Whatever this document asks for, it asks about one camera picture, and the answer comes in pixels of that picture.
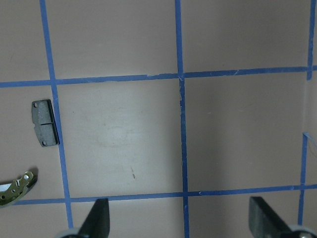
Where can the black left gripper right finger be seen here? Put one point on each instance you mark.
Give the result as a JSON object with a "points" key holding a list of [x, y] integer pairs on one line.
{"points": [[264, 221]]}

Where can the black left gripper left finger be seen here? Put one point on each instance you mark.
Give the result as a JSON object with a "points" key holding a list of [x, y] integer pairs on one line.
{"points": [[96, 225]]}

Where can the loose blue tape thread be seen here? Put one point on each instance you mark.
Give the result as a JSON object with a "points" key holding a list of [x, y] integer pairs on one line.
{"points": [[311, 139]]}

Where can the brass brake shoe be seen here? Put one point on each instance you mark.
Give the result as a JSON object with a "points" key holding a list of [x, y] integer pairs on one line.
{"points": [[13, 191]]}

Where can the dark grey brake pad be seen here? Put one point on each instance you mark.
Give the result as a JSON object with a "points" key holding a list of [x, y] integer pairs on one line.
{"points": [[44, 123]]}

